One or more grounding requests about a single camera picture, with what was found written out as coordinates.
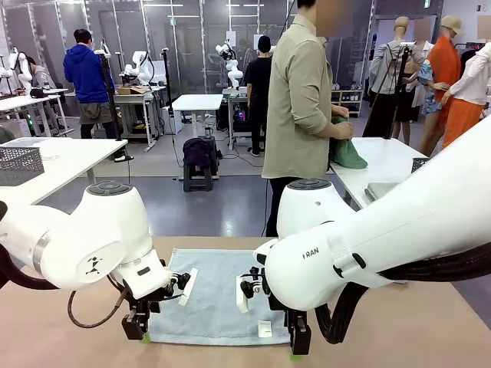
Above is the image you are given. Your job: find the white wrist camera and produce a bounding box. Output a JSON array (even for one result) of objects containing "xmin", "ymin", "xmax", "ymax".
[
  {"xmin": 168, "ymin": 267, "xmax": 199, "ymax": 307},
  {"xmin": 236, "ymin": 266, "xmax": 268, "ymax": 314}
]

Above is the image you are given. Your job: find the black camera stand pole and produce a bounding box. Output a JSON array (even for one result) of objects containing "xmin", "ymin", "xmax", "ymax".
[
  {"xmin": 160, "ymin": 48, "xmax": 174, "ymax": 112},
  {"xmin": 94, "ymin": 48, "xmax": 124, "ymax": 142}
]

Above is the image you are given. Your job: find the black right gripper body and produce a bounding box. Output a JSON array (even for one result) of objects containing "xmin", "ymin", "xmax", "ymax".
[{"xmin": 268, "ymin": 297, "xmax": 308, "ymax": 320}]

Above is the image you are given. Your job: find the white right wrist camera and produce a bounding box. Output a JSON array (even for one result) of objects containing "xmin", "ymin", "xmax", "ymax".
[{"xmin": 236, "ymin": 266, "xmax": 268, "ymax": 314}]

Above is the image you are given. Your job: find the black right arm cable sleeve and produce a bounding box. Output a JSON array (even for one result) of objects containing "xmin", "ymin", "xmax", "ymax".
[{"xmin": 314, "ymin": 252, "xmax": 491, "ymax": 345}]

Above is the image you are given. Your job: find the person's right hand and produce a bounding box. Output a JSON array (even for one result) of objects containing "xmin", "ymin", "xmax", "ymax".
[{"xmin": 332, "ymin": 120, "xmax": 354, "ymax": 141}]

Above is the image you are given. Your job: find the grey frame work desk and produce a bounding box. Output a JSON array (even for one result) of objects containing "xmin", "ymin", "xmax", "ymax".
[{"xmin": 113, "ymin": 86, "xmax": 166, "ymax": 149}]

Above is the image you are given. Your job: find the white long desk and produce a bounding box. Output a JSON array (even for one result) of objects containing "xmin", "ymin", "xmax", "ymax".
[{"xmin": 0, "ymin": 88, "xmax": 70, "ymax": 137}]

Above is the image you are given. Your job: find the dark grey step stool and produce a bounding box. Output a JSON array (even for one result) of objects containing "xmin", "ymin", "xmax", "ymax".
[{"xmin": 183, "ymin": 151, "xmax": 223, "ymax": 192}]

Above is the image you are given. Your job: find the mannequin in grey shirt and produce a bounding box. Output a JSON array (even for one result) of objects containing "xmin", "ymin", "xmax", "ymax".
[{"xmin": 363, "ymin": 15, "xmax": 427, "ymax": 137}]

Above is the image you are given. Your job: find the beige grey towel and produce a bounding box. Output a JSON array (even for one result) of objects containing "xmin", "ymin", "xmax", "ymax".
[{"xmin": 363, "ymin": 182, "xmax": 402, "ymax": 201}]

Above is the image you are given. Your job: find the white shoe rack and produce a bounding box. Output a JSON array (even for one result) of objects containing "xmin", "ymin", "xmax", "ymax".
[{"xmin": 331, "ymin": 88, "xmax": 364, "ymax": 119}]

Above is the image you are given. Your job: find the grey robot stand table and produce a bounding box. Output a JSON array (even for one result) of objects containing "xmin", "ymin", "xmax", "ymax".
[{"xmin": 222, "ymin": 87, "xmax": 256, "ymax": 151}]

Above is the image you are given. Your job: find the mannequin in orange trousers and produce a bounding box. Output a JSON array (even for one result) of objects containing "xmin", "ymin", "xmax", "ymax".
[{"xmin": 438, "ymin": 17, "xmax": 491, "ymax": 151}]

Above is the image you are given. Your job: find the white standing desk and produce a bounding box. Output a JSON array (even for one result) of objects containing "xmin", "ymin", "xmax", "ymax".
[{"xmin": 171, "ymin": 94, "xmax": 224, "ymax": 139}]

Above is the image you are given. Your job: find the light blue towel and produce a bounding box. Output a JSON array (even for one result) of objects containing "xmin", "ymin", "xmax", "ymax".
[{"xmin": 147, "ymin": 248, "xmax": 292, "ymax": 347}]

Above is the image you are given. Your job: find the mannequin in blue floral clothes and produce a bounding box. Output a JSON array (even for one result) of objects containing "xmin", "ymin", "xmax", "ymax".
[{"xmin": 412, "ymin": 18, "xmax": 450, "ymax": 154}]

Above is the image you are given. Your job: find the person's right forearm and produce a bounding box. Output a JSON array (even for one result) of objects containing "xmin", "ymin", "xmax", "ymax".
[{"xmin": 302, "ymin": 113, "xmax": 341, "ymax": 140}]

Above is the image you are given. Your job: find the seated person in grey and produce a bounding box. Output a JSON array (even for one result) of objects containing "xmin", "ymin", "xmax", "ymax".
[{"xmin": 25, "ymin": 56, "xmax": 58, "ymax": 91}]

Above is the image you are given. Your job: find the black camera tripod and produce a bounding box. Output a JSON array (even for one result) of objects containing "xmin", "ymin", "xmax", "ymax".
[{"xmin": 384, "ymin": 41, "xmax": 416, "ymax": 139}]

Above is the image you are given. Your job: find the person in beige shirt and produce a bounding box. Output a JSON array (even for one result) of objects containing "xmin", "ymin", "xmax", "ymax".
[{"xmin": 262, "ymin": 0, "xmax": 356, "ymax": 238}]

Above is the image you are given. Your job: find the green towel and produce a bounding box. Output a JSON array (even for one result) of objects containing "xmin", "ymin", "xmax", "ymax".
[{"xmin": 328, "ymin": 114, "xmax": 369, "ymax": 170}]

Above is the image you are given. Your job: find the computer tower with lights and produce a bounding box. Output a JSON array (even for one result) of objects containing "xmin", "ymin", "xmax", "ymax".
[{"xmin": 232, "ymin": 109, "xmax": 252, "ymax": 133}]

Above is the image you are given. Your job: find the person in blue hoodie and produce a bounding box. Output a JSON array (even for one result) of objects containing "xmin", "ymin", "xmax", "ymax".
[{"xmin": 63, "ymin": 28, "xmax": 116, "ymax": 140}]

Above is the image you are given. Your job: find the person in black clothes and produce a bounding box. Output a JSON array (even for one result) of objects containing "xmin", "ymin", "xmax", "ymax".
[{"xmin": 244, "ymin": 35, "xmax": 274, "ymax": 157}]

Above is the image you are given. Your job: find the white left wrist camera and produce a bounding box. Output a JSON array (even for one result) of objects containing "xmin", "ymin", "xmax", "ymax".
[{"xmin": 168, "ymin": 267, "xmax": 199, "ymax": 307}]

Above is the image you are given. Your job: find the mannequin in orange jacket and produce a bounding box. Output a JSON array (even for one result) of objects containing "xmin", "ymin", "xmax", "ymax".
[{"xmin": 424, "ymin": 15, "xmax": 463, "ymax": 127}]

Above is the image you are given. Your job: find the dark purple bag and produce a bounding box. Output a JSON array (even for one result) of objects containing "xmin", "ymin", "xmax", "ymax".
[{"xmin": 183, "ymin": 137, "xmax": 220, "ymax": 169}]

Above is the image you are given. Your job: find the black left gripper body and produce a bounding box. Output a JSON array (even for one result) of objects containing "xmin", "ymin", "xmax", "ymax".
[{"xmin": 126, "ymin": 287, "xmax": 172, "ymax": 314}]

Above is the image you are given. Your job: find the thin black left cable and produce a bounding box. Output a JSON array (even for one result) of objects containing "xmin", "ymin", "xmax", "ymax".
[{"xmin": 67, "ymin": 285, "xmax": 130, "ymax": 329}]

